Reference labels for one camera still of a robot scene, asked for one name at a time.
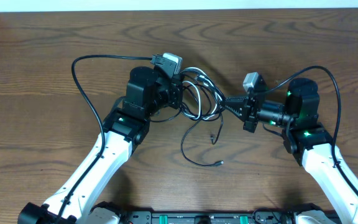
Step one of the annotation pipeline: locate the white USB cable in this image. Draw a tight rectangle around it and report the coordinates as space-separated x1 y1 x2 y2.
180 67 224 121

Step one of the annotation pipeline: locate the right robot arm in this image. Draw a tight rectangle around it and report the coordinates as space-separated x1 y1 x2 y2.
221 74 358 223

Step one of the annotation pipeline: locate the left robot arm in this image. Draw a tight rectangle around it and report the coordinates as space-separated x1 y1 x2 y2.
18 65 183 223

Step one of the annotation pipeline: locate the left camera cable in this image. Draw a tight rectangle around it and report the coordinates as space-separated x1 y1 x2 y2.
54 54 155 224

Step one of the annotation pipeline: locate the camera cable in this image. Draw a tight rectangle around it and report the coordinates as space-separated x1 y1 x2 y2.
259 65 358 215
54 54 155 224

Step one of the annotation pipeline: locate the right camera cable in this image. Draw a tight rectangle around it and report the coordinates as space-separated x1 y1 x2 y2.
259 65 358 215

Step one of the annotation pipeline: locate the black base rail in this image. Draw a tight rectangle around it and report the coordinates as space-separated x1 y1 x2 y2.
126 210 341 224

